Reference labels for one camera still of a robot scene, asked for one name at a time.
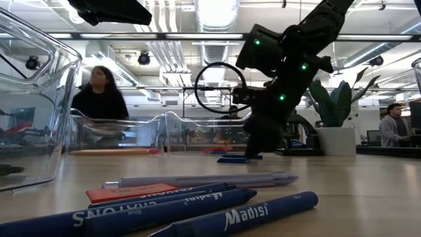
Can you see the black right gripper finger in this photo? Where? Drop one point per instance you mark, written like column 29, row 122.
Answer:
column 263, row 135

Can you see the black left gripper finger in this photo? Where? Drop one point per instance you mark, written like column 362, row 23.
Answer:
column 125, row 13

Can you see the blue rectangular eraser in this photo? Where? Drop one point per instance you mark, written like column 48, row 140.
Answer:
column 233, row 160

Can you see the grey translucent pen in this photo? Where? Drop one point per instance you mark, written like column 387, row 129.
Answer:
column 197, row 180

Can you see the yellow pencil pink eraser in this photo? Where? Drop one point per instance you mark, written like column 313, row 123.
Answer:
column 154, row 150

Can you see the red rectangular eraser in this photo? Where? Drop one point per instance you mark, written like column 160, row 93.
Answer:
column 131, row 192

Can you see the black ballpoint pen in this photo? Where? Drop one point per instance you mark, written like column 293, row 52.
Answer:
column 11, row 169

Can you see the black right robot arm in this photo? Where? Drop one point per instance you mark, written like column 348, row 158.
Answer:
column 315, row 23

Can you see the person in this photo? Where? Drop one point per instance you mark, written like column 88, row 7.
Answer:
column 393, row 128
column 98, row 98
column 234, row 108

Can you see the black desk hole punch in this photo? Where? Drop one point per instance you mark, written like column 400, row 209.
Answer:
column 306, row 131

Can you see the black overhead rig crossbar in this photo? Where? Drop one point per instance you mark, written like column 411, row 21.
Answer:
column 161, row 36

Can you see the black ceiling spotlight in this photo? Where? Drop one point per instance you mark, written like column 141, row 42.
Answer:
column 376, row 61
column 32, row 62
column 143, row 58

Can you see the green leafy plant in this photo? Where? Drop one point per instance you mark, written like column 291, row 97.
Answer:
column 335, row 105

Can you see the clear plastic bin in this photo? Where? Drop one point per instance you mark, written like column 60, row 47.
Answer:
column 39, row 131
column 197, row 138
column 115, row 131
column 417, row 75

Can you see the white plant pot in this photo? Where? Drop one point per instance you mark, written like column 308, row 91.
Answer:
column 335, row 141

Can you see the grey laptop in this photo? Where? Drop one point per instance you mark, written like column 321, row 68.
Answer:
column 374, row 136

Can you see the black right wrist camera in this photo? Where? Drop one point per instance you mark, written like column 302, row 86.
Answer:
column 246, row 95

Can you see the white ceiling duct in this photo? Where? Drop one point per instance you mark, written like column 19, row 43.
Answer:
column 125, row 75

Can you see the silver ceiling duct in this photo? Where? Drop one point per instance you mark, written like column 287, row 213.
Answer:
column 215, row 49

